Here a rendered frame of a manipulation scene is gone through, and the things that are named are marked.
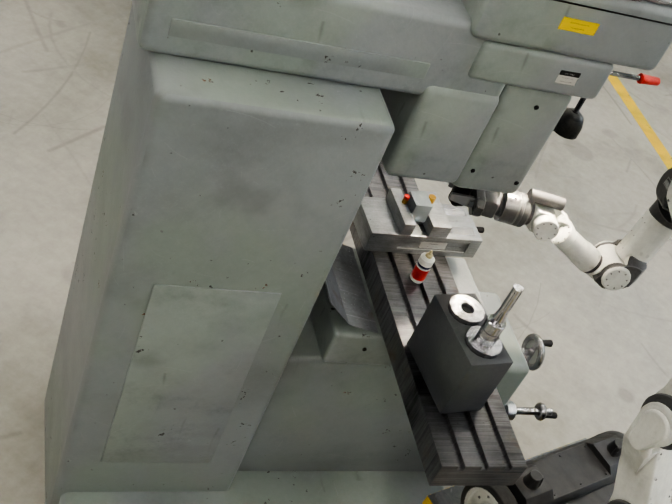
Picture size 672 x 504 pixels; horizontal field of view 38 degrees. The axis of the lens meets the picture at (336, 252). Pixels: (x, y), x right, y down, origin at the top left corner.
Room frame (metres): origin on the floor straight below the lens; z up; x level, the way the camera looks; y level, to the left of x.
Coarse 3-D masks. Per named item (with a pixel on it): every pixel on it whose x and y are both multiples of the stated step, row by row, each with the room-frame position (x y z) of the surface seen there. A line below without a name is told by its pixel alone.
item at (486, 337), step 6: (486, 324) 1.73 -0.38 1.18; (480, 330) 1.73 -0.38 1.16; (486, 330) 1.72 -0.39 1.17; (492, 330) 1.72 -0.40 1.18; (480, 336) 1.73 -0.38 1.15; (486, 336) 1.72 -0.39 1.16; (492, 336) 1.72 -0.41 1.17; (498, 336) 1.73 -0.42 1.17; (480, 342) 1.72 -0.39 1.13; (486, 342) 1.72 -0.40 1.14; (492, 342) 1.72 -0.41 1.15
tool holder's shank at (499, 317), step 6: (516, 288) 1.74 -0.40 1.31; (522, 288) 1.75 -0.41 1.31; (510, 294) 1.73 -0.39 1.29; (516, 294) 1.73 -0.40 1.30; (504, 300) 1.74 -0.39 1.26; (510, 300) 1.73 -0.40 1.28; (516, 300) 1.74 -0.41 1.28; (504, 306) 1.73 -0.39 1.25; (510, 306) 1.73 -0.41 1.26; (498, 312) 1.73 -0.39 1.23; (504, 312) 1.73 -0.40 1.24; (498, 318) 1.73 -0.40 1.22; (504, 318) 1.73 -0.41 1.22
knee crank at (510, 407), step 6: (510, 402) 2.21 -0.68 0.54; (540, 402) 2.28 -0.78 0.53; (510, 408) 2.19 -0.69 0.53; (516, 408) 2.22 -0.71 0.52; (522, 408) 2.23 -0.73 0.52; (528, 408) 2.24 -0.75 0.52; (534, 408) 2.25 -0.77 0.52; (540, 408) 2.25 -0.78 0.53; (546, 408) 2.26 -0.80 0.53; (510, 414) 2.18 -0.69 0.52; (516, 414) 2.21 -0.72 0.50; (522, 414) 2.22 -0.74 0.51; (528, 414) 2.23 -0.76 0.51; (534, 414) 2.24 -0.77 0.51; (540, 414) 2.24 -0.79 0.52; (546, 414) 2.25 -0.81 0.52; (552, 414) 2.27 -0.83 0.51; (540, 420) 2.24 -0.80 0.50
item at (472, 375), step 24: (432, 312) 1.81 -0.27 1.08; (456, 312) 1.79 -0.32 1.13; (480, 312) 1.83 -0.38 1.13; (432, 336) 1.78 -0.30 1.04; (456, 336) 1.73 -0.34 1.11; (432, 360) 1.75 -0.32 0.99; (456, 360) 1.69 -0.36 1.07; (480, 360) 1.69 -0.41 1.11; (504, 360) 1.72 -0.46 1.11; (432, 384) 1.71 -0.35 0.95; (456, 384) 1.66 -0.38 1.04; (480, 384) 1.69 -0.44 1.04; (456, 408) 1.68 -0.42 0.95; (480, 408) 1.72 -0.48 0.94
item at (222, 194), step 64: (128, 64) 1.77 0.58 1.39; (192, 64) 1.62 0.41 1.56; (128, 128) 1.64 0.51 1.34; (192, 128) 1.53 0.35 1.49; (256, 128) 1.59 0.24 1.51; (320, 128) 1.65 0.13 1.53; (384, 128) 1.72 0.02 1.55; (128, 192) 1.51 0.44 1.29; (192, 192) 1.55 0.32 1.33; (256, 192) 1.61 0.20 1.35; (320, 192) 1.68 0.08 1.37; (128, 256) 1.50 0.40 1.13; (192, 256) 1.57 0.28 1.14; (256, 256) 1.64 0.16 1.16; (320, 256) 1.71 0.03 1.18; (64, 320) 1.84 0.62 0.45; (128, 320) 1.52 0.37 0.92; (192, 320) 1.59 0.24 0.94; (256, 320) 1.66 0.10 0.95; (64, 384) 1.66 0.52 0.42; (128, 384) 1.54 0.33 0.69; (192, 384) 1.61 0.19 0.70; (256, 384) 1.70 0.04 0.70; (64, 448) 1.50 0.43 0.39; (128, 448) 1.56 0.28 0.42; (192, 448) 1.65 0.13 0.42
